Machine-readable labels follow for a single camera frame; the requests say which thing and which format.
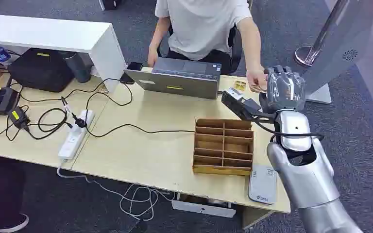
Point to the black plug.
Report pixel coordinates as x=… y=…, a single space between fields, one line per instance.
x=79 y=121

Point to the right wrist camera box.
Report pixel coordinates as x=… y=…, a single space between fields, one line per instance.
x=239 y=103

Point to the grey standing kiosk panel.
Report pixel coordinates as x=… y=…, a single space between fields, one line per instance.
x=341 y=41

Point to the white desk shelf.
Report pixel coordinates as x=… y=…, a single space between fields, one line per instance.
x=77 y=37

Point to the black bag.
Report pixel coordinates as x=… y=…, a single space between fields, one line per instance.
x=40 y=69

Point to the chrome stanchion post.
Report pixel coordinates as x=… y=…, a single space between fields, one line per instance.
x=318 y=38

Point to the small yellow card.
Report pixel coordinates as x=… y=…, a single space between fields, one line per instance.
x=239 y=85

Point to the blue small gadget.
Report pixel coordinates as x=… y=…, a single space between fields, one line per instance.
x=0 y=54

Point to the grey laptop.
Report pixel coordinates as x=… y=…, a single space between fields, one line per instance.
x=177 y=80

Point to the black phone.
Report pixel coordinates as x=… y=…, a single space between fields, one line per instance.
x=131 y=73

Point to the white under-desk bracket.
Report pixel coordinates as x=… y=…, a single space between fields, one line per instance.
x=202 y=209

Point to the wooden card box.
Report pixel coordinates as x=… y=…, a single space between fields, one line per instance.
x=223 y=148

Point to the dark cylindrical cup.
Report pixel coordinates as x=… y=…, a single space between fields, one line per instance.
x=78 y=67

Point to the black office chair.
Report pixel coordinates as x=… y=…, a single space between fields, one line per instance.
x=236 y=48

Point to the white power strip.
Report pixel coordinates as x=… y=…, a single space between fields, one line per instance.
x=75 y=136

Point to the grey flat card reader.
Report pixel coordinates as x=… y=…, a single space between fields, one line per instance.
x=263 y=185

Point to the person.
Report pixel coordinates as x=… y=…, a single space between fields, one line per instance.
x=202 y=29

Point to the bystander's dark leg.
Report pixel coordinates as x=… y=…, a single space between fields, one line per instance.
x=0 y=186

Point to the person's right hand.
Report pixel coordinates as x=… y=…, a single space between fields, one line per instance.
x=152 y=58

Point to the black shoe white sole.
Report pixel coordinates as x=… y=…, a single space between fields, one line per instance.
x=9 y=225

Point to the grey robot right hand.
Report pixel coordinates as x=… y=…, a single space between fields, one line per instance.
x=284 y=90

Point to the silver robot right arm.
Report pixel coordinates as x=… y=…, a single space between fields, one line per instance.
x=305 y=180

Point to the black power adapter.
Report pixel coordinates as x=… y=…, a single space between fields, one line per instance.
x=18 y=117

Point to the person's left hand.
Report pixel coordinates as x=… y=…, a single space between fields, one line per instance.
x=258 y=78

